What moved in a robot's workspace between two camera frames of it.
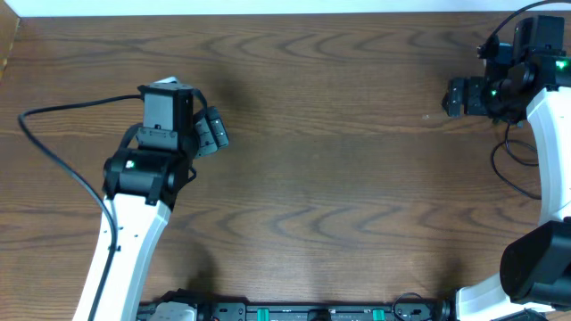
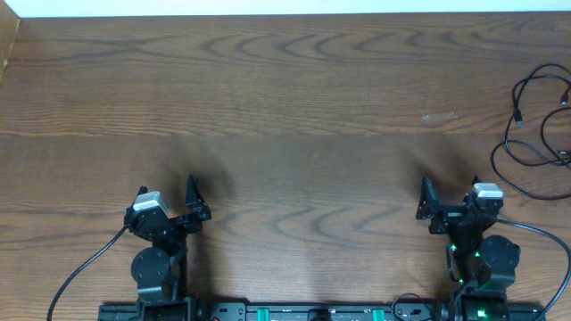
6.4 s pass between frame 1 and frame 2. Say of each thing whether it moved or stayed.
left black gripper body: moved
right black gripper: moved
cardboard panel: stayed
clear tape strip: stayed
